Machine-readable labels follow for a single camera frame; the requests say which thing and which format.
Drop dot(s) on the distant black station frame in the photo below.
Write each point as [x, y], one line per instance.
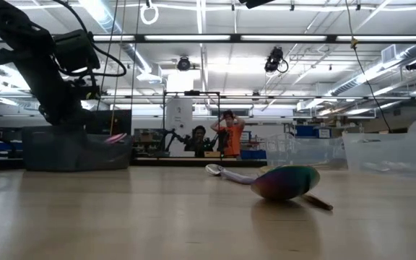
[191, 92]

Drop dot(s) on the blue storage crate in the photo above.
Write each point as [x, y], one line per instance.
[305, 130]
[255, 154]

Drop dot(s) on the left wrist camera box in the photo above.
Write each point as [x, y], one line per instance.
[74, 50]

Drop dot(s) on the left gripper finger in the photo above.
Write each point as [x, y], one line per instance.
[92, 133]

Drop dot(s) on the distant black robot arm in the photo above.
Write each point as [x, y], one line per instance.
[170, 137]
[220, 139]

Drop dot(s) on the dark translucent plastic bin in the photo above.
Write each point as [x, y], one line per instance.
[49, 151]

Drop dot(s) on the clear plastic bin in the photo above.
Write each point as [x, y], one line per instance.
[392, 155]
[302, 151]

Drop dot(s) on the round black ceiling camera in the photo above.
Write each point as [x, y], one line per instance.
[183, 64]

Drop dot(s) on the person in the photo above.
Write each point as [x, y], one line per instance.
[233, 139]
[198, 139]

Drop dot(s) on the black overhead camera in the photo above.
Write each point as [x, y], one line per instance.
[273, 59]

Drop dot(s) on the black overhead rig beam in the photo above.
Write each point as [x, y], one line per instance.
[235, 38]

